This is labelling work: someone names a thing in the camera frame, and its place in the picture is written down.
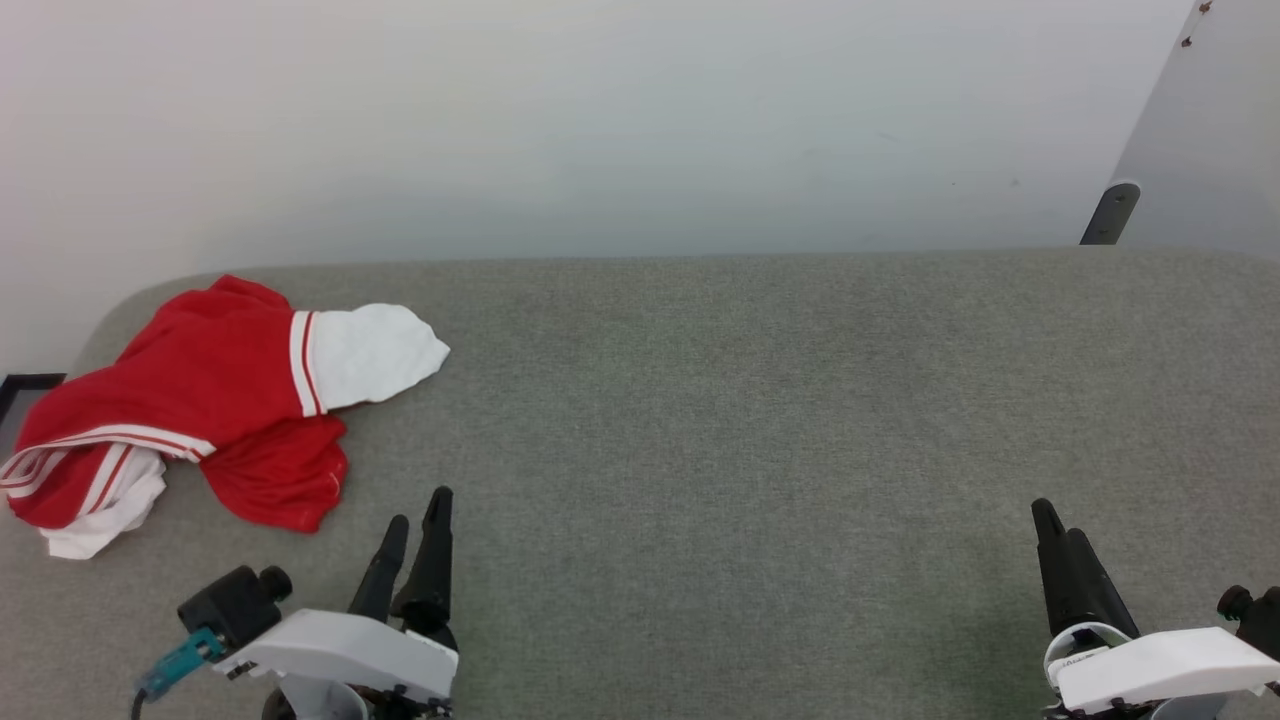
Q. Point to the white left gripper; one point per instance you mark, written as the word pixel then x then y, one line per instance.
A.
pixel 340 650

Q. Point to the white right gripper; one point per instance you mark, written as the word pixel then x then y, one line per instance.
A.
pixel 1160 665

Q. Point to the red and white shirt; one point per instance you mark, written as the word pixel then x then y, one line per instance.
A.
pixel 200 370

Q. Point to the grey fabric sofa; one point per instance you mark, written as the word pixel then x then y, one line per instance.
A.
pixel 700 400

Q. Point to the light grey partition panel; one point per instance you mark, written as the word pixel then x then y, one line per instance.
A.
pixel 1210 150

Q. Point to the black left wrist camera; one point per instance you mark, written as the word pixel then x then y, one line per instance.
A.
pixel 232 603

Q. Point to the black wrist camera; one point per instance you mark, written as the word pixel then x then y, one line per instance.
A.
pixel 1262 615
pixel 232 603

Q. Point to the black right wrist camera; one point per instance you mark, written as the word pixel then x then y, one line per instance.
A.
pixel 1262 615

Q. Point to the black rectangular frame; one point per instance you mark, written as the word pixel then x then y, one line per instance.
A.
pixel 30 380

